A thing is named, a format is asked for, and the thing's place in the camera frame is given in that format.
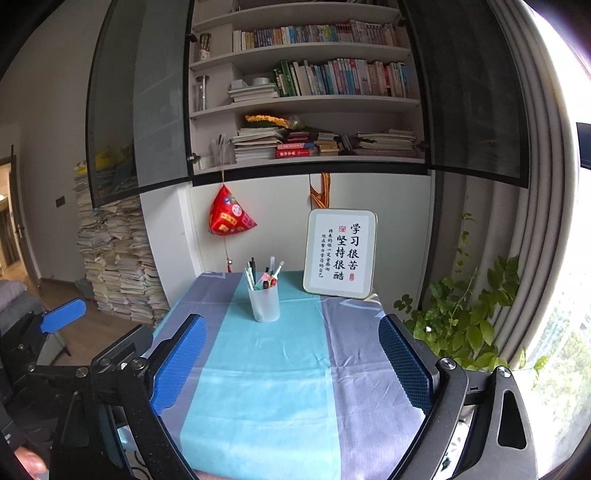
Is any black pen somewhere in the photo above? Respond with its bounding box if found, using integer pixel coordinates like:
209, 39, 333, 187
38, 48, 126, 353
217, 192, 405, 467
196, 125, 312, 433
249, 257, 256, 289

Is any red utility knife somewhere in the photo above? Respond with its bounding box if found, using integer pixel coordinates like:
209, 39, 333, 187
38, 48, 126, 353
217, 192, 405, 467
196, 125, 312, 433
263, 267, 271, 289

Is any red gel pen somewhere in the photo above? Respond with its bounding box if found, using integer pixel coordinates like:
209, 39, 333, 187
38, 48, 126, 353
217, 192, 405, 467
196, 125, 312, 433
270, 261, 284, 287

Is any left hand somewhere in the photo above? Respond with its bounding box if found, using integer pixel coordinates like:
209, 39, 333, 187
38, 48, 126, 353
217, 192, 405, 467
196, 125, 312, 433
14, 447, 48, 480

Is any grey sofa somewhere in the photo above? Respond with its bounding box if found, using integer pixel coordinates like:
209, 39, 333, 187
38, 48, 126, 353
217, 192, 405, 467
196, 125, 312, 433
0, 279, 45, 335

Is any green potted plant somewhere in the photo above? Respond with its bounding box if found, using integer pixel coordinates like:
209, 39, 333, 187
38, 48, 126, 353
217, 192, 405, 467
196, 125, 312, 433
394, 211, 564, 377

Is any stack of books and papers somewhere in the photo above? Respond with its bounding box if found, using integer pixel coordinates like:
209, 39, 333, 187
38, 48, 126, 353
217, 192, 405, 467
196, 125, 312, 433
74, 162, 169, 327

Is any blue grey striped tablecloth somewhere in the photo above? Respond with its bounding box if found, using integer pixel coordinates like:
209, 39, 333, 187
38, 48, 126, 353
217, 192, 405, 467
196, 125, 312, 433
154, 272, 425, 479

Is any translucent white pen cup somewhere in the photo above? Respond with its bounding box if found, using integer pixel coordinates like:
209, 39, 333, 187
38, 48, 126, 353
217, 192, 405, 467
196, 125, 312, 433
249, 286, 280, 323

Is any pale green pen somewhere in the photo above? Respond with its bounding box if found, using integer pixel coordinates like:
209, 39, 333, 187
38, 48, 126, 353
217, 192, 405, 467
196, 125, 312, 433
245, 266, 256, 291

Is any framed calligraphy picture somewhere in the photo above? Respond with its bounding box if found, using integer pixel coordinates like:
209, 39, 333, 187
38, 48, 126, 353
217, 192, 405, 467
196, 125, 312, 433
303, 209, 378, 299

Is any pink green eraser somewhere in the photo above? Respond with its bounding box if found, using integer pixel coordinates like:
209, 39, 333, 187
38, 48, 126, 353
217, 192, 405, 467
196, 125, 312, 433
254, 272, 270, 290

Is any grey curtain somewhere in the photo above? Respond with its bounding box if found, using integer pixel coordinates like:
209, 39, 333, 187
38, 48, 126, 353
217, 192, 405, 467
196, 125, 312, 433
461, 0, 578, 365

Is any red hanging pouch ornament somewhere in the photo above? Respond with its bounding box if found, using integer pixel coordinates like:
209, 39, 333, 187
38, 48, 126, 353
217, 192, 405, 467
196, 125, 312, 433
207, 184, 257, 275

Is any wall bookshelf with books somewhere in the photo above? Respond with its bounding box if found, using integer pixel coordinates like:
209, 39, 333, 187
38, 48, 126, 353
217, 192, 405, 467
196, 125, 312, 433
188, 1, 427, 185

